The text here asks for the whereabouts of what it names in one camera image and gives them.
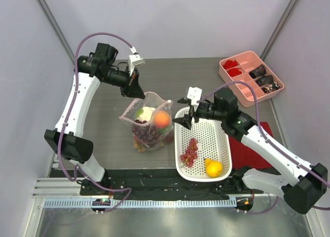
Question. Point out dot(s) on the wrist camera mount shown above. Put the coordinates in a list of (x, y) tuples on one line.
[(134, 59), (193, 95)]

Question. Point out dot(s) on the dark purple grape bunch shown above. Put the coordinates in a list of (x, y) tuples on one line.
[(145, 134)]

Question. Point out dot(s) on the red grape bunch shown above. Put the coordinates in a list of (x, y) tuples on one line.
[(190, 154)]

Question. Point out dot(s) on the left aluminium frame post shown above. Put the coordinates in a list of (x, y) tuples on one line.
[(56, 28)]

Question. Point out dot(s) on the aluminium frame post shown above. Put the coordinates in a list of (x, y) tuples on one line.
[(56, 28), (292, 4)]

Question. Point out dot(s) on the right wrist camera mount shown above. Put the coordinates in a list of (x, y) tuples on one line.
[(193, 95)]

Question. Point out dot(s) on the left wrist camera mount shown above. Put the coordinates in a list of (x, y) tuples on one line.
[(134, 59)]

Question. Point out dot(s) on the yellow lemon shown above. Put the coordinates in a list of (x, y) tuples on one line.
[(213, 168)]

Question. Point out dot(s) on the yellow-brown longan bunch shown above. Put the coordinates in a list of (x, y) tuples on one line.
[(140, 147)]

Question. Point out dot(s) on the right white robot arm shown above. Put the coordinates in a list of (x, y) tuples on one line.
[(299, 183)]

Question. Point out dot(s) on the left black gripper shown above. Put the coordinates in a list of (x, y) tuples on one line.
[(132, 88)]

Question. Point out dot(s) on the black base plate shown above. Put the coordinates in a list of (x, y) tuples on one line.
[(168, 185)]

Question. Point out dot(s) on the pink divided tray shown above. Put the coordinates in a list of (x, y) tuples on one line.
[(247, 61)]

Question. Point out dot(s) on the right aluminium frame post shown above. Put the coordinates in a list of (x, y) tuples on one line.
[(292, 4)]

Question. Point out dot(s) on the red pieces upper compartment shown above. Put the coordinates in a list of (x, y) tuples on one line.
[(230, 64)]

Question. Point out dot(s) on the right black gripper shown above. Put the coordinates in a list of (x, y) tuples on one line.
[(192, 114)]

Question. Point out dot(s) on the white slotted cable duct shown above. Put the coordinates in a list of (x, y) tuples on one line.
[(95, 203)]

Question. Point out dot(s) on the dark patterned cup upper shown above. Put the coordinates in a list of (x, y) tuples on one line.
[(258, 72)]

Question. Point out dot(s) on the dark patterned cup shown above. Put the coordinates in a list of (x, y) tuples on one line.
[(258, 72), (267, 84)]

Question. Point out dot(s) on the dark patterned cup lower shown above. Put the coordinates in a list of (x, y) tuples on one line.
[(267, 84)]

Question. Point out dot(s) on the white perforated plastic basket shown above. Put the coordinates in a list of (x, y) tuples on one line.
[(212, 144)]

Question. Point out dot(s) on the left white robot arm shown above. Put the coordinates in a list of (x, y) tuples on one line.
[(66, 138)]

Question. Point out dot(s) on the white cauliflower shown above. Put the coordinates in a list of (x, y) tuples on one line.
[(144, 114)]

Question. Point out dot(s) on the clear pink-dotted zip bag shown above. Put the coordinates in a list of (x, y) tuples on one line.
[(151, 99)]

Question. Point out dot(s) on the orange peach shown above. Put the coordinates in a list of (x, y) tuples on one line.
[(162, 119)]

